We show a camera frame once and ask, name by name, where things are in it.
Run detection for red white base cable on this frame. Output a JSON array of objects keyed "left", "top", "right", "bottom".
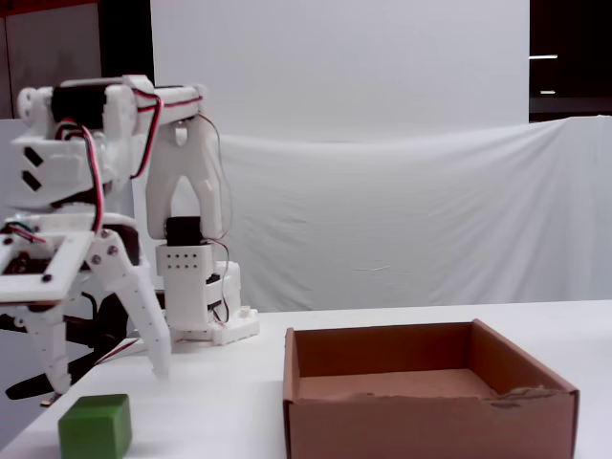
[{"left": 93, "top": 337, "right": 144, "bottom": 367}]

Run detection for brown cardboard box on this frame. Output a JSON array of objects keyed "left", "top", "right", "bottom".
[{"left": 283, "top": 317, "right": 580, "bottom": 459}]

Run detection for black table clamp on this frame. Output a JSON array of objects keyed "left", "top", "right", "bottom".
[{"left": 4, "top": 286, "right": 142, "bottom": 403}]

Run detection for white slotted gripper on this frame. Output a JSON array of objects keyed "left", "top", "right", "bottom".
[{"left": 3, "top": 132, "right": 171, "bottom": 382}]

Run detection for white draped cloth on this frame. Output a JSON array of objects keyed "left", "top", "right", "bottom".
[{"left": 133, "top": 114, "right": 612, "bottom": 315}]

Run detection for green cube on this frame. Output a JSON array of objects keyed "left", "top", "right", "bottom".
[{"left": 56, "top": 393, "right": 133, "bottom": 459}]

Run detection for white wrist camera mount plate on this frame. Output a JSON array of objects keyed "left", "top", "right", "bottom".
[{"left": 0, "top": 231, "right": 96, "bottom": 308}]

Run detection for black camera cable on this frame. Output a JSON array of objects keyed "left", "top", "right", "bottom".
[{"left": 61, "top": 289, "right": 104, "bottom": 350}]

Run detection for brown cabinet door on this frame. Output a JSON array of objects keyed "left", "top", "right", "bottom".
[{"left": 0, "top": 0, "right": 104, "bottom": 120}]

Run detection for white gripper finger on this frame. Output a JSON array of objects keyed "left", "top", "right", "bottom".
[{"left": 23, "top": 308, "right": 73, "bottom": 395}]

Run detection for red white black gripper cable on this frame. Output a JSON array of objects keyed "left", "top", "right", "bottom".
[{"left": 55, "top": 121, "right": 107, "bottom": 236}]

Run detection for white backdrop board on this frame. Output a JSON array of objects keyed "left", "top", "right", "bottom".
[{"left": 150, "top": 0, "right": 531, "bottom": 144}]

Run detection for red white black forearm cable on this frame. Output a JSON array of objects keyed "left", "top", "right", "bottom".
[{"left": 128, "top": 93, "right": 166, "bottom": 182}]

